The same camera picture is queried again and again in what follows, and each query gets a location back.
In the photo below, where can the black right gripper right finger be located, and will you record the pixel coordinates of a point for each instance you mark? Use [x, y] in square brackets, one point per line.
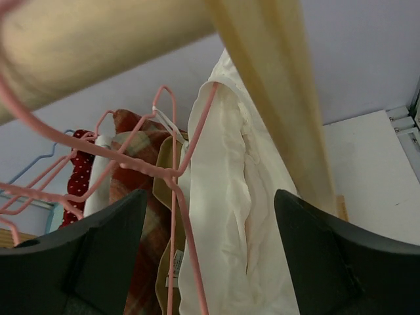
[339, 268]

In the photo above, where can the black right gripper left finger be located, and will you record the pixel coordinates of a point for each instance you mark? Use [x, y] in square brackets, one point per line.
[83, 268]

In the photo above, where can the tan skirt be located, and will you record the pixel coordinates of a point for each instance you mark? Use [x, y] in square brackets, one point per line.
[163, 193]

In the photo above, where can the red polka dot skirt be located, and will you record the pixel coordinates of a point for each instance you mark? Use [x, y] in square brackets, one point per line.
[78, 183]

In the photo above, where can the red plaid skirt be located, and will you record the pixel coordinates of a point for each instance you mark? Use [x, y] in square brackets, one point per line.
[141, 298]

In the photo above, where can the teal plastic bin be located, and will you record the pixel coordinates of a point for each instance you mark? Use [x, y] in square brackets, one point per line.
[45, 218]

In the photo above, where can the wooden clothes rack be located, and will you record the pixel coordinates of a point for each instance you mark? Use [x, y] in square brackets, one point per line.
[267, 43]

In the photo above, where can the blue wire hanger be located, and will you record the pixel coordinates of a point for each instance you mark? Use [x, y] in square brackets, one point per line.
[25, 155]

